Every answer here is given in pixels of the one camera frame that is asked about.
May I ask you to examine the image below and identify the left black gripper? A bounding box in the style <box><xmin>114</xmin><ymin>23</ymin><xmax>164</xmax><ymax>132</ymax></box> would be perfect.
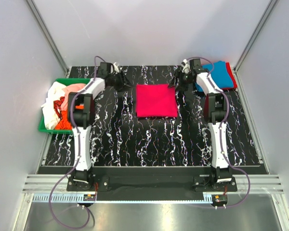
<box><xmin>108</xmin><ymin>70</ymin><xmax>134</xmax><ymax>92</ymax></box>

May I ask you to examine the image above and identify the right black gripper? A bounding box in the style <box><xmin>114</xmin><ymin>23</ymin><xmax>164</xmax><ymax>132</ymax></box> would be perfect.
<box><xmin>167</xmin><ymin>69</ymin><xmax>194</xmax><ymax>92</ymax></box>

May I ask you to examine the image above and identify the magenta t shirt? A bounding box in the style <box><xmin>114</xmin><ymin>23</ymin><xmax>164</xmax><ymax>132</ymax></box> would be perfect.
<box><xmin>135</xmin><ymin>84</ymin><xmax>178</xmax><ymax>118</ymax></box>

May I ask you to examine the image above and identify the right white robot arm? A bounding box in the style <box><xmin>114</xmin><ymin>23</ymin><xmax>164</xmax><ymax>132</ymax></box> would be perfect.
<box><xmin>168</xmin><ymin>57</ymin><xmax>232</xmax><ymax>191</ymax></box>

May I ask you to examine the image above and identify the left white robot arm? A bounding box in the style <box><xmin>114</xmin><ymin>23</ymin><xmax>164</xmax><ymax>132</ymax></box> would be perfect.
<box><xmin>67</xmin><ymin>62</ymin><xmax>132</xmax><ymax>191</ymax></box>

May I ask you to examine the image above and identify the folded blue t shirt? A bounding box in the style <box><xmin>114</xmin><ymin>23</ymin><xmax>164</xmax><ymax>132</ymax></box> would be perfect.
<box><xmin>202</xmin><ymin>61</ymin><xmax>232</xmax><ymax>90</ymax></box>

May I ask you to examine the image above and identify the light pink t shirt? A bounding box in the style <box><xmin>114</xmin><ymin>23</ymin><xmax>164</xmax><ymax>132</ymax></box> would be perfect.
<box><xmin>61</xmin><ymin>83</ymin><xmax>86</xmax><ymax>111</ymax></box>

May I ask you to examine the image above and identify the folded red t shirt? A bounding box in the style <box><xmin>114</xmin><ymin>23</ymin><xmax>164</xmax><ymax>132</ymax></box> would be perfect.
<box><xmin>225</xmin><ymin>62</ymin><xmax>237</xmax><ymax>90</ymax></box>

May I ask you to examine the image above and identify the dark red patterned garment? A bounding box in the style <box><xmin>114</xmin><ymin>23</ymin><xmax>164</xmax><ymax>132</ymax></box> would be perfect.
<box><xmin>53</xmin><ymin>96</ymin><xmax>65</xmax><ymax>119</ymax></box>

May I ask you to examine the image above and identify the orange t shirt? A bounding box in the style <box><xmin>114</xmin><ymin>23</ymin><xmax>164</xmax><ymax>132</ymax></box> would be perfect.
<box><xmin>54</xmin><ymin>110</ymin><xmax>72</xmax><ymax>130</ymax></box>

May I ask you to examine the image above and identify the white t shirt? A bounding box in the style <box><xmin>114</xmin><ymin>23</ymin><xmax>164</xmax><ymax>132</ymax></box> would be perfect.
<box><xmin>41</xmin><ymin>81</ymin><xmax>66</xmax><ymax>130</ymax></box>

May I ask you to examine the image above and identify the green plastic bin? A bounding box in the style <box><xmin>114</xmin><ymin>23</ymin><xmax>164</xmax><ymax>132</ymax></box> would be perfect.
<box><xmin>39</xmin><ymin>78</ymin><xmax>90</xmax><ymax>134</ymax></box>

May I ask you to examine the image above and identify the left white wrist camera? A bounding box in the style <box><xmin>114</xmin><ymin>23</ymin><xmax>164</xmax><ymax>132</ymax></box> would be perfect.
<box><xmin>112</xmin><ymin>62</ymin><xmax>120</xmax><ymax>73</ymax></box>

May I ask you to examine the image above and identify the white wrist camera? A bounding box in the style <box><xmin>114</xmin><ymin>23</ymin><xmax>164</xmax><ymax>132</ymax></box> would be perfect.
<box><xmin>181</xmin><ymin>59</ymin><xmax>190</xmax><ymax>74</ymax></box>
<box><xmin>112</xmin><ymin>62</ymin><xmax>120</xmax><ymax>73</ymax></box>

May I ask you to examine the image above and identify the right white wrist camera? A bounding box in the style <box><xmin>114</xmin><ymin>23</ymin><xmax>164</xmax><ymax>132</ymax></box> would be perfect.
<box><xmin>181</xmin><ymin>59</ymin><xmax>190</xmax><ymax>74</ymax></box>

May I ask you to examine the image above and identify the aluminium frame rail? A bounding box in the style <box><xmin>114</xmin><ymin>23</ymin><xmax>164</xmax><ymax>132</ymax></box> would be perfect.
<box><xmin>22</xmin><ymin>175</ymin><xmax>284</xmax><ymax>194</ymax></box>

